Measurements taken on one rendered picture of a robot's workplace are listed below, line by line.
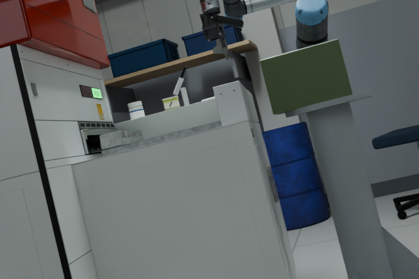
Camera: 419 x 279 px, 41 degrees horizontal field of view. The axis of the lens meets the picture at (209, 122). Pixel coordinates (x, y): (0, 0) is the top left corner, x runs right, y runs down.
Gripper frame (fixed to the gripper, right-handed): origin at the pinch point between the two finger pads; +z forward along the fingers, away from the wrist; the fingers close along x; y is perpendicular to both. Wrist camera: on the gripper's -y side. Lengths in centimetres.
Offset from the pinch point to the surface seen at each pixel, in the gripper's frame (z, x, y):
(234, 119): 27.4, 40.0, 0.8
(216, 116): 22.1, -15.0, 12.5
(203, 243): 65, 46, 20
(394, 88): 26, -252, -113
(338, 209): 67, 28, -27
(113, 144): 25, 23, 49
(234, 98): 20.4, 40.0, -1.1
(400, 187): 106, -253, -98
